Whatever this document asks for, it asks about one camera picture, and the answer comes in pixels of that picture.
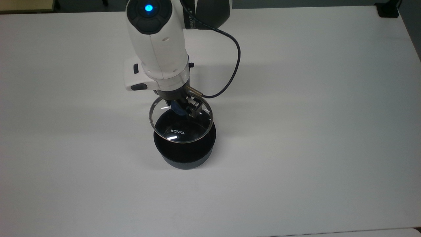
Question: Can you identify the dark saucepan with blue handle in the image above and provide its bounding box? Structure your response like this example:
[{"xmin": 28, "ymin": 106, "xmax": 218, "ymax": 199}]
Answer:
[{"xmin": 153, "ymin": 112, "xmax": 217, "ymax": 170}]

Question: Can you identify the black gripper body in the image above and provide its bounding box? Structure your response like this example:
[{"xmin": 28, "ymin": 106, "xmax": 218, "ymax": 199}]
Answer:
[{"xmin": 155, "ymin": 81, "xmax": 193, "ymax": 104}]

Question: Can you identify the black table clamp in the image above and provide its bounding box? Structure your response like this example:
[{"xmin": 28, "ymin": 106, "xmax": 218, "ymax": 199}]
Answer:
[{"xmin": 376, "ymin": 2, "xmax": 400, "ymax": 18}]

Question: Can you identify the glass lid with blue knob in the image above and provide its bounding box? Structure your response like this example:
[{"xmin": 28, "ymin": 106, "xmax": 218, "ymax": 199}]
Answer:
[{"xmin": 149, "ymin": 95, "xmax": 214, "ymax": 144}]

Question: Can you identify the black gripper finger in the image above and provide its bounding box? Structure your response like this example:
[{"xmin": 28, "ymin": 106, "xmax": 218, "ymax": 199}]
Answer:
[{"xmin": 186, "ymin": 96, "xmax": 203, "ymax": 118}]

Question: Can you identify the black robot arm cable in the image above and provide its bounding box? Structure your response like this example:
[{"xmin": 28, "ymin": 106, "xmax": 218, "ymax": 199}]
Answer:
[{"xmin": 180, "ymin": 0, "xmax": 241, "ymax": 99}]

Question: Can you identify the beige wooden board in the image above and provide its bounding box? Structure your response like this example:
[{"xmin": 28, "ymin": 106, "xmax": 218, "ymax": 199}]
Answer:
[{"xmin": 0, "ymin": 0, "xmax": 55, "ymax": 13}]

